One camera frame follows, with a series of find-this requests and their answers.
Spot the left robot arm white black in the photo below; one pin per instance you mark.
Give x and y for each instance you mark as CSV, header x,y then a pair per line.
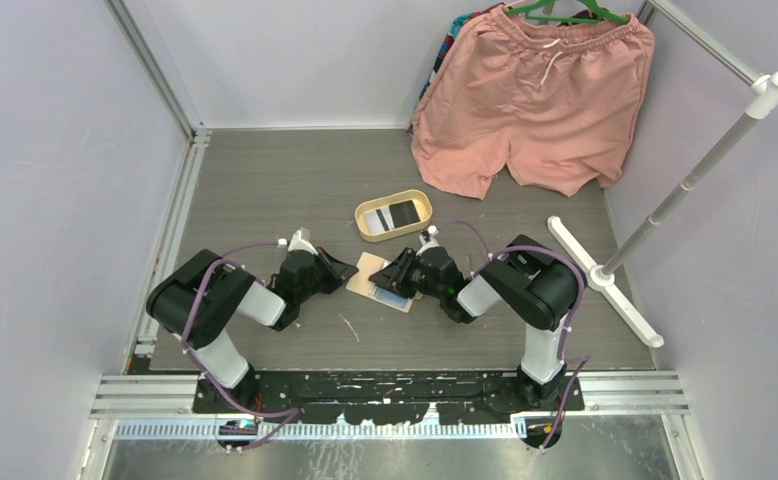
x,y
198,300

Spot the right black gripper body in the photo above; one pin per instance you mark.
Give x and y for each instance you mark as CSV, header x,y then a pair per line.
x,y
434,291

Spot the beige leather card holder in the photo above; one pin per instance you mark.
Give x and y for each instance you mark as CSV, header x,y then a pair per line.
x,y
360,283

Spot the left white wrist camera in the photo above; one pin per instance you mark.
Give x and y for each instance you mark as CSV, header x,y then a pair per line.
x,y
299,241

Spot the white clothes rack stand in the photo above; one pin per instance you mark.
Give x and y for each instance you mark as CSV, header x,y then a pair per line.
x,y
601,277

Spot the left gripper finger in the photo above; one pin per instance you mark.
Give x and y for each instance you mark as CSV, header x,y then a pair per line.
x,y
328,284
331,269

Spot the colourful patterned garment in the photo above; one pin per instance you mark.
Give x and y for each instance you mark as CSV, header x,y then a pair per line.
x,y
451,34

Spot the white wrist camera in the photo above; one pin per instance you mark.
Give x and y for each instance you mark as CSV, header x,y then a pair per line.
x,y
427,238
299,241

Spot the green clothes hanger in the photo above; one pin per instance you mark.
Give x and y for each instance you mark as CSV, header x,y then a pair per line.
x,y
564,13

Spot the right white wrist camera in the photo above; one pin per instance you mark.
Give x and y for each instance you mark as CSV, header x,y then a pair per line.
x,y
427,238

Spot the aluminium frame rail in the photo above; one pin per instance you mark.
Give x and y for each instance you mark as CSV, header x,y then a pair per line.
x,y
138,27

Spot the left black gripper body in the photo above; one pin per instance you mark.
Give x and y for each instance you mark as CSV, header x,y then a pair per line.
x,y
321,274

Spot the beige oval plastic tray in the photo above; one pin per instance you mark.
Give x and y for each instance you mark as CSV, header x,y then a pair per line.
x,y
423,205

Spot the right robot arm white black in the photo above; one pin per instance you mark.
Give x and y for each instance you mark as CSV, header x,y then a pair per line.
x,y
541,287

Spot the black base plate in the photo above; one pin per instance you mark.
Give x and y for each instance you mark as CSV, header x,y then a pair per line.
x,y
468,397

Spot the white magnetic stripe card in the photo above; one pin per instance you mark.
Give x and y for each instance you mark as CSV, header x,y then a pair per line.
x,y
378,221

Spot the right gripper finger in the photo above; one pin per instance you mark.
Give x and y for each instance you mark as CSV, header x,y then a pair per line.
x,y
400,271
402,288

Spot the pink shorts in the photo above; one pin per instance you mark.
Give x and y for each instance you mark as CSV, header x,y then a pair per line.
x,y
555,106

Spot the black vip card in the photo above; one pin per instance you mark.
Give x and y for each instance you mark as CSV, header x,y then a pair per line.
x,y
403,213

